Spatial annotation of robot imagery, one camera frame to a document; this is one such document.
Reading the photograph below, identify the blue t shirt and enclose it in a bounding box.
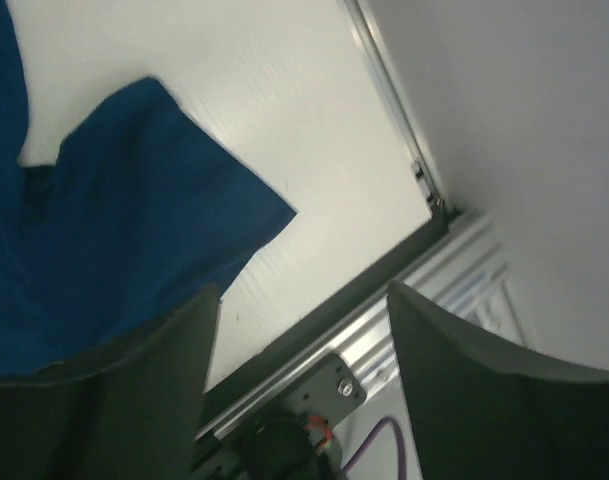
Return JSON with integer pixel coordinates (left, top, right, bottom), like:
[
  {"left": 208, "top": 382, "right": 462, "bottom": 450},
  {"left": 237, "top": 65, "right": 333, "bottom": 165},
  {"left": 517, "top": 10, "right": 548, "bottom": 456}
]
[{"left": 0, "top": 1, "right": 295, "bottom": 377}]

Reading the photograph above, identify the aluminium frame rail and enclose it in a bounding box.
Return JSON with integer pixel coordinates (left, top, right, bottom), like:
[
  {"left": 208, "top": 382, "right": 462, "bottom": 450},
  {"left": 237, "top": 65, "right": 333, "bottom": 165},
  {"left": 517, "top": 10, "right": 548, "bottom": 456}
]
[{"left": 198, "top": 213, "right": 528, "bottom": 437}]

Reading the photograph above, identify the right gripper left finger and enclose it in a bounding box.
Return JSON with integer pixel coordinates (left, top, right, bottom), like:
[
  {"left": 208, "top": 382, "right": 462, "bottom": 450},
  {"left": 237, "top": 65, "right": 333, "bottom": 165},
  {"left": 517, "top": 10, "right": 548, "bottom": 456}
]
[{"left": 0, "top": 286, "right": 220, "bottom": 479}]

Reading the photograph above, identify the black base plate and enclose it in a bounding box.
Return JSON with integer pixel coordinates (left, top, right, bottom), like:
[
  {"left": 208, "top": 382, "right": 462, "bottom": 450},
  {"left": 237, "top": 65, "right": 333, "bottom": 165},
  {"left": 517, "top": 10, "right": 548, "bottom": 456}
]
[{"left": 190, "top": 206, "right": 462, "bottom": 479}]

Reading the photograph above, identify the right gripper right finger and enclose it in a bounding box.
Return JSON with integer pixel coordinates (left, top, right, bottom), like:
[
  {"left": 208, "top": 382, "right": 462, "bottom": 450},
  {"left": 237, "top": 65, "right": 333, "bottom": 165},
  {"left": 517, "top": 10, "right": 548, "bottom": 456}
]
[{"left": 387, "top": 282, "right": 609, "bottom": 479}]

